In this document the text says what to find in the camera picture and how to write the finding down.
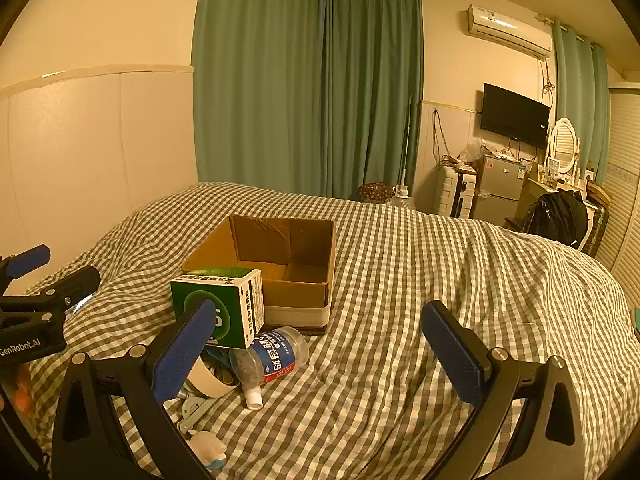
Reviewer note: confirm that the light blue plastic clip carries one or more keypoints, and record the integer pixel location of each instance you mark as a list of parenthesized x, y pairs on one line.
[(192, 410)]

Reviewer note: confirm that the dressing table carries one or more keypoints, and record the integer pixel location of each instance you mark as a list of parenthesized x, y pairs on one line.
[(534, 185)]

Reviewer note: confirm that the clear plastic bag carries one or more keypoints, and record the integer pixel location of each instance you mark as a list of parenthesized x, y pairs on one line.
[(474, 151)]

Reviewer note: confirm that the green carton box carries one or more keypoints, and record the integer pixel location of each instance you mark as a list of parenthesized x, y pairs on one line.
[(235, 291)]

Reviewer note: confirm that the white oval vanity mirror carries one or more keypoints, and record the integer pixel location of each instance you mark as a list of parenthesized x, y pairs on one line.
[(564, 145)]

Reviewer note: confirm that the wide green curtain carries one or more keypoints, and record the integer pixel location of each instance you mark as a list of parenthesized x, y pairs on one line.
[(255, 85)]

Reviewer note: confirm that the black backpack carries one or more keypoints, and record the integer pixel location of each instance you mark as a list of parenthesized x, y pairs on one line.
[(557, 217)]

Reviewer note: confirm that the louvred wardrobe doors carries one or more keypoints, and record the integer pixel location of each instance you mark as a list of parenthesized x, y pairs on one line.
[(622, 185)]

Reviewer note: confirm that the thin white pole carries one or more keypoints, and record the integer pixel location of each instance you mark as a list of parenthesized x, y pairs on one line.
[(407, 145)]

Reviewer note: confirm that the white ribbed suitcase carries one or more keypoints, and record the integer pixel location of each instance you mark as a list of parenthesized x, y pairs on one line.
[(447, 192)]

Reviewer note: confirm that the green curtain with eyelets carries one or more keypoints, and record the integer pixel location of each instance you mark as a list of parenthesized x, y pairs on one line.
[(582, 100)]

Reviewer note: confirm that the green checked blanket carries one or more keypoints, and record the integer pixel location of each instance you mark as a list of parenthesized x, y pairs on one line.
[(400, 270)]

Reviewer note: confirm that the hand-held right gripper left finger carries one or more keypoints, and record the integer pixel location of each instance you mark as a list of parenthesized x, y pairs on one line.
[(182, 350)]

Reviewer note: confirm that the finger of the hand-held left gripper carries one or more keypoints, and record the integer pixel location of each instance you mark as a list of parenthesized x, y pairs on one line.
[(30, 259), (75, 281)]

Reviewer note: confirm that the dark chair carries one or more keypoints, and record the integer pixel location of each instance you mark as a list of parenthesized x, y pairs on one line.
[(597, 230)]

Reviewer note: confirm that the clear water jug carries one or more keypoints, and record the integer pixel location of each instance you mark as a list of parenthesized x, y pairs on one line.
[(402, 201)]

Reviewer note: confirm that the cardboard box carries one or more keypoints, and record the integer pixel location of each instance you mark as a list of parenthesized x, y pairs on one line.
[(295, 296)]

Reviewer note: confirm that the white tape roll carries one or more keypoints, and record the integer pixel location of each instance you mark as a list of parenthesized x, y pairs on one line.
[(210, 384)]

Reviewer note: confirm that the white air conditioner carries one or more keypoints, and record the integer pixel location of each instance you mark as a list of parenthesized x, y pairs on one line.
[(507, 30)]

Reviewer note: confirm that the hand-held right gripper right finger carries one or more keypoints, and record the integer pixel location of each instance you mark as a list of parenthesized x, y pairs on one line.
[(455, 355)]

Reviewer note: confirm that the brown patterned bag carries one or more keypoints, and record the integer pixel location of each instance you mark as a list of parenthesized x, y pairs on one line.
[(374, 192)]

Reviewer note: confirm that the black wall television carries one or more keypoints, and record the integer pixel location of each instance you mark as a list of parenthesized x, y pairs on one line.
[(515, 115)]

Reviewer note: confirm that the narrow green curtain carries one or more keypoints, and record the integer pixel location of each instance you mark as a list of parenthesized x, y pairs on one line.
[(372, 90)]

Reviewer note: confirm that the silver small fridge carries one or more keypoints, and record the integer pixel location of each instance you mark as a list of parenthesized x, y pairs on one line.
[(500, 190)]

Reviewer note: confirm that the clear jar with blue label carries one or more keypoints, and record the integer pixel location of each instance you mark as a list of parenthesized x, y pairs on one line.
[(280, 355)]

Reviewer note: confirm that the small white soft item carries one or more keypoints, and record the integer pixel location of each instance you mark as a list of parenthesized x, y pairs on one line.
[(207, 447)]

